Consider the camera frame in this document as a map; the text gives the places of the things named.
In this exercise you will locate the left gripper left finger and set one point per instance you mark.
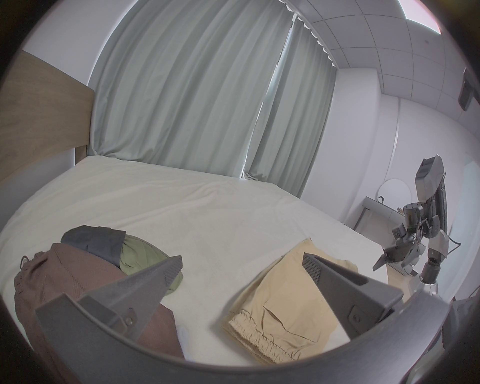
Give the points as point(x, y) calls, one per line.
point(127, 300)

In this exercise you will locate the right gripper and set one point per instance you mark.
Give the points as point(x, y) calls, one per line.
point(399, 252)

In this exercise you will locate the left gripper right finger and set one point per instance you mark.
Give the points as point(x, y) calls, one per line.
point(348, 300)

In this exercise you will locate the beige shorts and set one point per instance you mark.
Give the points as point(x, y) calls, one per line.
point(285, 300)

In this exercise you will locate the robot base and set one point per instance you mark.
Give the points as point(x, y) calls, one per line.
point(425, 288)

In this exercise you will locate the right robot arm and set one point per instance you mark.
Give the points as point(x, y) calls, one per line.
point(429, 176)

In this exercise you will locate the bed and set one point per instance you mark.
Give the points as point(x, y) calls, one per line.
point(187, 210)

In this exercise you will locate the green garment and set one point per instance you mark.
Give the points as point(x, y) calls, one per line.
point(138, 255)

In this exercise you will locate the grey dressing table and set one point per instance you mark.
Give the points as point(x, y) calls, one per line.
point(378, 206)

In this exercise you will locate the round mirror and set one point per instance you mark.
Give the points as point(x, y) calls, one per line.
point(393, 191)

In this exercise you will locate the brown garment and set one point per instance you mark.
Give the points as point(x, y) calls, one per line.
point(67, 270)

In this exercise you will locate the dark grey garment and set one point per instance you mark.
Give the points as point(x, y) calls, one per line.
point(93, 242)

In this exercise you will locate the narrow pale green curtain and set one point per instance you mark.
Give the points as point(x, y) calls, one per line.
point(296, 112)

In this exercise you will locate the wide pale green curtain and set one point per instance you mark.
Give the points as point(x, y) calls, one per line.
point(187, 93)

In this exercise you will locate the window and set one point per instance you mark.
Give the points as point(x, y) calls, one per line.
point(280, 62)

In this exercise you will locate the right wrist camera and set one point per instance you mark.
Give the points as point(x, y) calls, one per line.
point(398, 233)

